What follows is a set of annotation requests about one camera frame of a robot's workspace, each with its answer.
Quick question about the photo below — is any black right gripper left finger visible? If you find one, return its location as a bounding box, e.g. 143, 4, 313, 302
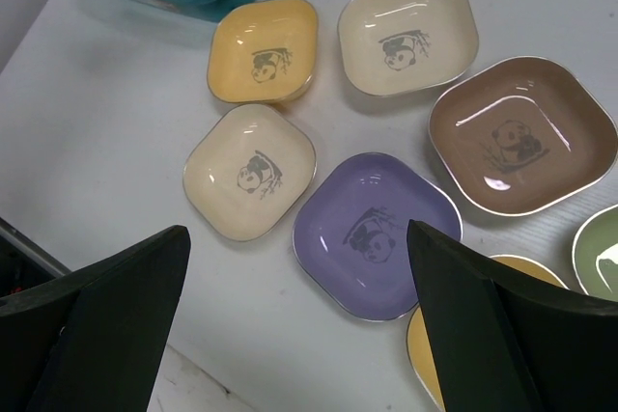
1, 225, 191, 411

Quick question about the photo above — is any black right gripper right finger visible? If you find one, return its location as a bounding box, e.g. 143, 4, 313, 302
407, 220, 617, 411

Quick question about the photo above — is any cream panda plate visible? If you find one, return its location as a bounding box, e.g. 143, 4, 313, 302
183, 104, 317, 242
338, 0, 480, 97

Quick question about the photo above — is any orange panda plate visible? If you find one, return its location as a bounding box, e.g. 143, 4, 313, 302
207, 0, 319, 104

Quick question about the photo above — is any yellow plate near right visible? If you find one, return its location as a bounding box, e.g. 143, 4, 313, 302
407, 255, 569, 411

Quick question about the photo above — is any green plate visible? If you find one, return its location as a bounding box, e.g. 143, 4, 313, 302
572, 205, 617, 302

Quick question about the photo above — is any large purple panda plate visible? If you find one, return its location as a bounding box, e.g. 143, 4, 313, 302
293, 152, 463, 322

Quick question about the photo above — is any brown panda plate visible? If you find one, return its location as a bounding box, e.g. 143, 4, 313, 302
429, 56, 617, 217

